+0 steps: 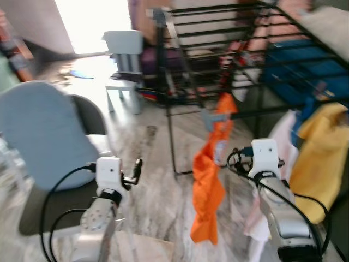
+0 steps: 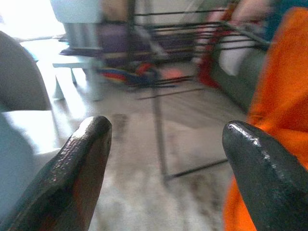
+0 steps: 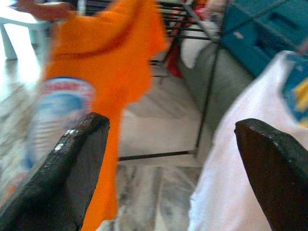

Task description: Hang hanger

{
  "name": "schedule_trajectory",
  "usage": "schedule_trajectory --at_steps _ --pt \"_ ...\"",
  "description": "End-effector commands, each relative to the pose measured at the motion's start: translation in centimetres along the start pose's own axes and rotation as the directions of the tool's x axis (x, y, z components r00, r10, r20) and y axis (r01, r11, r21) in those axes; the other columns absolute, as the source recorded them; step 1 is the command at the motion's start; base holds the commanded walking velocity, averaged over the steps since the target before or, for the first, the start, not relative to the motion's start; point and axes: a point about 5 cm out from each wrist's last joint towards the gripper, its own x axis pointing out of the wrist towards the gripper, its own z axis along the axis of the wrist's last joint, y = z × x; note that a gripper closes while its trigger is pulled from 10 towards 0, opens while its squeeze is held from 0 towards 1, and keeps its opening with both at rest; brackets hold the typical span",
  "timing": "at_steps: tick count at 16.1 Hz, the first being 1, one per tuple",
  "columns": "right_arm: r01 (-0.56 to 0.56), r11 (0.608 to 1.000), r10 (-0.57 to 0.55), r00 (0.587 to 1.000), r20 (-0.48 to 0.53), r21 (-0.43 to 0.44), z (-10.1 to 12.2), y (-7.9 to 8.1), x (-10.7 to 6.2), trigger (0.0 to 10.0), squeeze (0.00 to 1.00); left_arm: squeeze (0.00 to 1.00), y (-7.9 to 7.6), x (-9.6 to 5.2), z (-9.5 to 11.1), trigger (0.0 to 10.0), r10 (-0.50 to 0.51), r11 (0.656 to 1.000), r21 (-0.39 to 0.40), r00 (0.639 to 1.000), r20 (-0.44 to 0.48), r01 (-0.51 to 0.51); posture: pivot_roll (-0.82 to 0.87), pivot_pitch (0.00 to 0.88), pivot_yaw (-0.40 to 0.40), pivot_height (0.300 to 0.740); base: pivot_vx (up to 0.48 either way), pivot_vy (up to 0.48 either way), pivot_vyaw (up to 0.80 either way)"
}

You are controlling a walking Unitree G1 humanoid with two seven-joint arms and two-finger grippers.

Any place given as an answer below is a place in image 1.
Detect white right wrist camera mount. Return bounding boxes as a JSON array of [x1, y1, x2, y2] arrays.
[[250, 139, 282, 178]]

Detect orange shirt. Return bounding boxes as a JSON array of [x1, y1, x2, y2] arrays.
[[189, 92, 239, 245]]

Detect blue white floor sheet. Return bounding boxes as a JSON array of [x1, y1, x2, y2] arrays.
[[70, 69, 94, 80]]

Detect purple storage bag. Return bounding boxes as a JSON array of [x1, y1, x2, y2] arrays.
[[141, 46, 189, 74]]

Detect white garment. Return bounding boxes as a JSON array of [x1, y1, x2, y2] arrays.
[[244, 109, 299, 242]]

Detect yellow shirt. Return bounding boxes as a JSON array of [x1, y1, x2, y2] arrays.
[[288, 102, 349, 225]]

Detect light blue chair cushion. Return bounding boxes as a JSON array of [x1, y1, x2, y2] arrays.
[[0, 80, 86, 193]]

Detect long black left arm cable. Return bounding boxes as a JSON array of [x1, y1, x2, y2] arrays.
[[40, 165, 98, 262]]

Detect brown hanging cloth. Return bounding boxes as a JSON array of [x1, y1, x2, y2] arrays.
[[128, 0, 164, 44]]

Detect grey seat folding chair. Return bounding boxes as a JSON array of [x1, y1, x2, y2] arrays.
[[19, 94, 112, 236]]

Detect pink blanket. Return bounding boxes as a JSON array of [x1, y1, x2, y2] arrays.
[[293, 0, 316, 18]]

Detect blue plastic hanger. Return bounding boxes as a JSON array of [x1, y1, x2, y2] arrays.
[[292, 97, 318, 148]]

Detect red hanging garment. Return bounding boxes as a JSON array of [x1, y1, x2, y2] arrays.
[[0, 11, 34, 82]]

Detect short black left arm cable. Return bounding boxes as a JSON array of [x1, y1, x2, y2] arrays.
[[49, 209, 88, 262]]

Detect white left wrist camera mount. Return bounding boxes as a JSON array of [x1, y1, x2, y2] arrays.
[[95, 157, 124, 193]]

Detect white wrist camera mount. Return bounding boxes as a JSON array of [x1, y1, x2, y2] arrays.
[[95, 157, 124, 193], [250, 139, 282, 178]]

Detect white child chair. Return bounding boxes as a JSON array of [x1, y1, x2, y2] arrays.
[[102, 30, 144, 115]]

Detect blue suitcase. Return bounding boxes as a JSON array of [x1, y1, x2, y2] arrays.
[[260, 39, 349, 105]]

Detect black metal drying rack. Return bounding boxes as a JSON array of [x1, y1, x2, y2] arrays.
[[155, 2, 349, 176]]

